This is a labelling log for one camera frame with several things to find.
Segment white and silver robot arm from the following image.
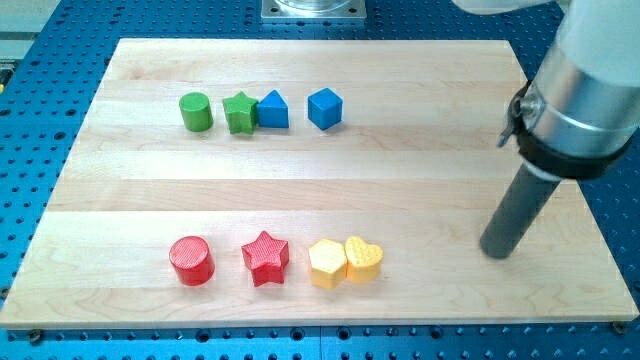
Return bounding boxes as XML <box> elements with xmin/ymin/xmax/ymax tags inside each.
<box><xmin>523</xmin><ymin>0</ymin><xmax>639</xmax><ymax>161</ymax></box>

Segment yellow heart block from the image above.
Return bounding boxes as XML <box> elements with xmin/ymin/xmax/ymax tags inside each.
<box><xmin>345</xmin><ymin>236</ymin><xmax>384</xmax><ymax>284</ymax></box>

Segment blue cube block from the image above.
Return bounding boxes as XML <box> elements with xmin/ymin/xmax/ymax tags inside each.
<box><xmin>307</xmin><ymin>88</ymin><xmax>343</xmax><ymax>130</ymax></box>

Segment yellow hexagon block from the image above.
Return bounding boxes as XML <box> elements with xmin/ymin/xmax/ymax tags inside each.
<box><xmin>308</xmin><ymin>239</ymin><xmax>347</xmax><ymax>289</ymax></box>

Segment blue triangle block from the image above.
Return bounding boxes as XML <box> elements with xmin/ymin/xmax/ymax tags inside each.
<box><xmin>257</xmin><ymin>90</ymin><xmax>289</xmax><ymax>128</ymax></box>

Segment red star block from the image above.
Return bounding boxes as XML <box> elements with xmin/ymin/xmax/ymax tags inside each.
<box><xmin>241</xmin><ymin>231</ymin><xmax>289</xmax><ymax>287</ymax></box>

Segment green star block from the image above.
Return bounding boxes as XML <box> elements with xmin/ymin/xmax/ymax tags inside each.
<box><xmin>222</xmin><ymin>92</ymin><xmax>258</xmax><ymax>135</ymax></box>

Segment light wooden board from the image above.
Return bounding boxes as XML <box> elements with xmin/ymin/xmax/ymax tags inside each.
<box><xmin>1</xmin><ymin>39</ymin><xmax>638</xmax><ymax>330</ymax></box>

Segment green cylinder block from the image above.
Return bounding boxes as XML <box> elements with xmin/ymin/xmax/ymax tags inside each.
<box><xmin>179</xmin><ymin>92</ymin><xmax>213</xmax><ymax>132</ymax></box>

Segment red cylinder block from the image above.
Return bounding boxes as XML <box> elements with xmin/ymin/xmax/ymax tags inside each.
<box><xmin>169</xmin><ymin>236</ymin><xmax>215</xmax><ymax>286</ymax></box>

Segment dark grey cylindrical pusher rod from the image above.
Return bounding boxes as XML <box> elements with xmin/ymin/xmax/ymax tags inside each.
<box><xmin>480</xmin><ymin>162</ymin><xmax>562</xmax><ymax>259</ymax></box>

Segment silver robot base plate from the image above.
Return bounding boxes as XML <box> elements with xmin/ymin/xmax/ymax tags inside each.
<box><xmin>260</xmin><ymin>0</ymin><xmax>367</xmax><ymax>21</ymax></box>

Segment black clamp ring with lever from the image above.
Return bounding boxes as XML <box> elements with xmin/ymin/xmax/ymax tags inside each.
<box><xmin>496</xmin><ymin>81</ymin><xmax>634</xmax><ymax>182</ymax></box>

